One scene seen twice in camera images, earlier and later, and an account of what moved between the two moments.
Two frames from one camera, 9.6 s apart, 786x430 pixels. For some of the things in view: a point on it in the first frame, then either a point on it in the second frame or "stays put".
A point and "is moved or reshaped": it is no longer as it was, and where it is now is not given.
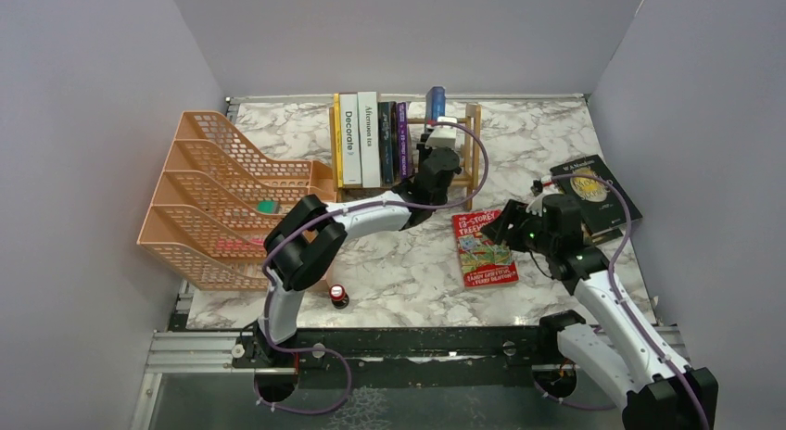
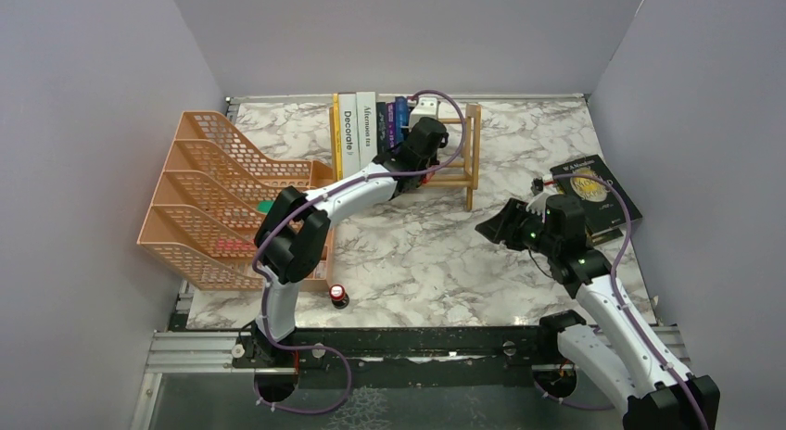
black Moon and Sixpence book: (602, 208) stays put
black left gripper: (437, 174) -> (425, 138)
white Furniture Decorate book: (349, 139) stays put
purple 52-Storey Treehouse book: (402, 140) is moved or reshaped
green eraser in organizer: (268, 207) stays put
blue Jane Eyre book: (435, 103) -> (401, 119)
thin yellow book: (339, 160) stays put
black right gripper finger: (504, 229) stays put
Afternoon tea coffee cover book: (370, 140) stays put
